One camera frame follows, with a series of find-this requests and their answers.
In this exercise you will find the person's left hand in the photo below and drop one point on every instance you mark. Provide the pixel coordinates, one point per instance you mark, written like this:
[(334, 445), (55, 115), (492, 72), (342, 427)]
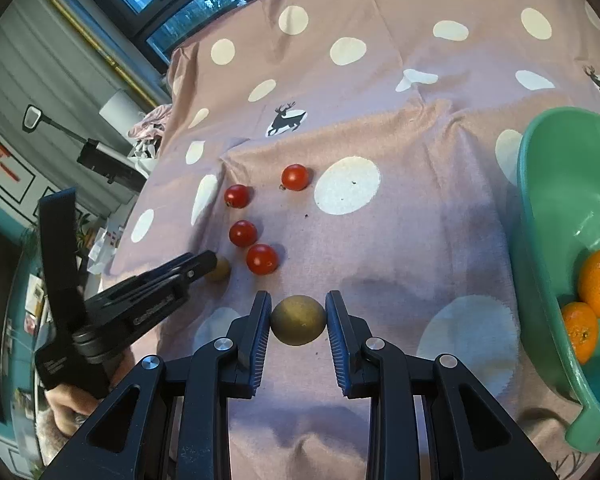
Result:
[(65, 410)]

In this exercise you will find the yellow pipe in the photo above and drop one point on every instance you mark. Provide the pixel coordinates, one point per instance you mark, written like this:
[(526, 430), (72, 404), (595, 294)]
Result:
[(112, 64)]

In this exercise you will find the tan longan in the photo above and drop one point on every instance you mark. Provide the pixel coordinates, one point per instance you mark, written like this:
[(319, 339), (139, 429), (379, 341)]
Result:
[(222, 269), (299, 319)]

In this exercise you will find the pink polka dot blanket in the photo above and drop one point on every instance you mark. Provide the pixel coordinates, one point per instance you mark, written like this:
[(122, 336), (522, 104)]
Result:
[(405, 240)]

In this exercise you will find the green plastic basin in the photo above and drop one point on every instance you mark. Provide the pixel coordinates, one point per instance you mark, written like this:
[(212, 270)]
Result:
[(555, 200)]

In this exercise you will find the crumpled cloth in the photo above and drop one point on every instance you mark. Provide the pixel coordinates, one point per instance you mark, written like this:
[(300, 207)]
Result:
[(150, 122)]

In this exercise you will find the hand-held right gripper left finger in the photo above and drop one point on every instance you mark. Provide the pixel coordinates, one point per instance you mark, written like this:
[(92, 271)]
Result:
[(260, 340)]

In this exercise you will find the black stick vacuum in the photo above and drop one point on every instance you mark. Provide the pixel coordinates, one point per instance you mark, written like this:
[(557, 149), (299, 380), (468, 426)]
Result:
[(110, 162)]

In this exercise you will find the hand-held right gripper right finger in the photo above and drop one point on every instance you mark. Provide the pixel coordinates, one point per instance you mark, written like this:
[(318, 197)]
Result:
[(336, 340)]

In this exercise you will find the white roll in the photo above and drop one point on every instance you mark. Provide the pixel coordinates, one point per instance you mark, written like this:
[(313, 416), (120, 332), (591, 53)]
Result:
[(120, 106)]

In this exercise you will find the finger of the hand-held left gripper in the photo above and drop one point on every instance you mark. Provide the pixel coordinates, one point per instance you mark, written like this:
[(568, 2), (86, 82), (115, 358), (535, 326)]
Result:
[(57, 250), (145, 300)]

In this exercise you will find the red cherry tomato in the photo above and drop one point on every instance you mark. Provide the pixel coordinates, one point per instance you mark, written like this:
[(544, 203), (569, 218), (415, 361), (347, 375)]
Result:
[(295, 177), (262, 258), (237, 195), (243, 233)]

